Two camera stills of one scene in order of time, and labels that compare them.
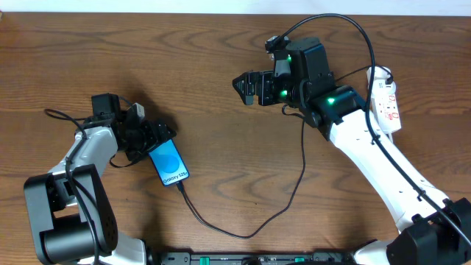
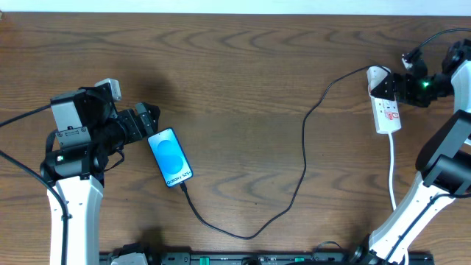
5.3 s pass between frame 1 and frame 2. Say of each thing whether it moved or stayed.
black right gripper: moved
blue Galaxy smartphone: moved
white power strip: stayed
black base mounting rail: stayed
